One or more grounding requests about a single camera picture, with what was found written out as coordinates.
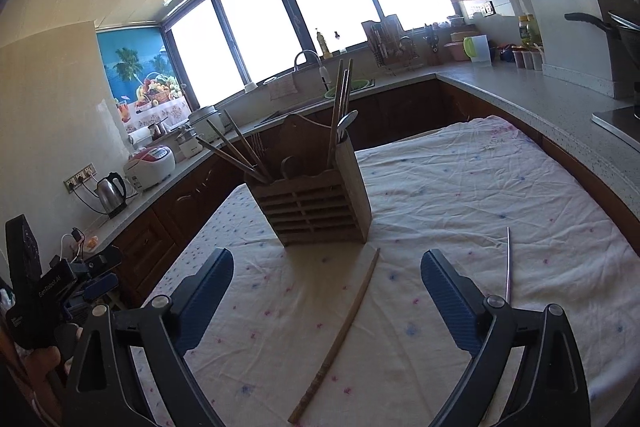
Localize small white appliance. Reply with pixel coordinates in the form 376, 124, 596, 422
174, 129, 204, 158

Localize wooden chopstick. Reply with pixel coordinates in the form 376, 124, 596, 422
222, 108, 272, 178
206, 120, 270, 181
195, 136, 269, 184
288, 248, 381, 424

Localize pink basin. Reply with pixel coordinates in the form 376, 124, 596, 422
443, 40, 474, 64

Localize wall outlet strip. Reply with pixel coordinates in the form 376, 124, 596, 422
63, 163, 96, 193

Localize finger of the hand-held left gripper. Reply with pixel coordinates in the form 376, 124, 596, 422
81, 246, 124, 278
82, 273, 120, 304

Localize pink dish cloth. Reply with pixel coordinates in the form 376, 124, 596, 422
263, 76, 296, 103

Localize green and white jug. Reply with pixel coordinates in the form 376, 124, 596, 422
462, 34, 491, 66

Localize person's left hand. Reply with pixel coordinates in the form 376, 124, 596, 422
22, 324, 85, 389

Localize green basin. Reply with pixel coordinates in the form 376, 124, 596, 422
324, 79, 374, 100

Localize large white pot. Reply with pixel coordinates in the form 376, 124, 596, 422
188, 105, 224, 143

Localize wooden utensil holder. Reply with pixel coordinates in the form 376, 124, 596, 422
244, 112, 373, 248

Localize yellow bottle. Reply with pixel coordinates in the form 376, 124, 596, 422
316, 28, 334, 60

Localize wall poster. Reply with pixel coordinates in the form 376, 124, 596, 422
96, 29, 189, 136

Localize row of seasoning jars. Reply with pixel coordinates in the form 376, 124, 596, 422
512, 46, 545, 72

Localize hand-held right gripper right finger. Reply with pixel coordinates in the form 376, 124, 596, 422
420, 249, 592, 427

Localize gas stove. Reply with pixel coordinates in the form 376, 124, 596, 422
591, 104, 640, 153

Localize curved metal chopstick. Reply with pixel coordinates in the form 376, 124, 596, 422
504, 226, 513, 304

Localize metal spoon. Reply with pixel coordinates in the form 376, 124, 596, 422
337, 110, 360, 143

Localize white rice cooker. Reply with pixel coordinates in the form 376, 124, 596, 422
123, 145, 177, 193

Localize metal dish rack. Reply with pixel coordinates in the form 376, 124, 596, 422
362, 14, 420, 68

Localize black wok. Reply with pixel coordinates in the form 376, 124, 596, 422
564, 9, 640, 53

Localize kitchen faucet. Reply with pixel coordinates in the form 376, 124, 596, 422
293, 50, 331, 93

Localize cooking oil bottle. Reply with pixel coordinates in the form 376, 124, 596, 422
517, 14, 544, 53

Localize white charger cable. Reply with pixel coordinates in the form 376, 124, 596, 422
49, 227, 99, 269

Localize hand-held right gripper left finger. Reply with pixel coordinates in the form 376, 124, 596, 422
62, 248, 235, 427

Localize floral white tablecloth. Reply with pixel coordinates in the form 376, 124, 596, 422
135, 114, 640, 427

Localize kitchen window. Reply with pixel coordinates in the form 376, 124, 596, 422
159, 0, 458, 110

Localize steel electric kettle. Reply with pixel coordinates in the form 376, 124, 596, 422
94, 172, 127, 219

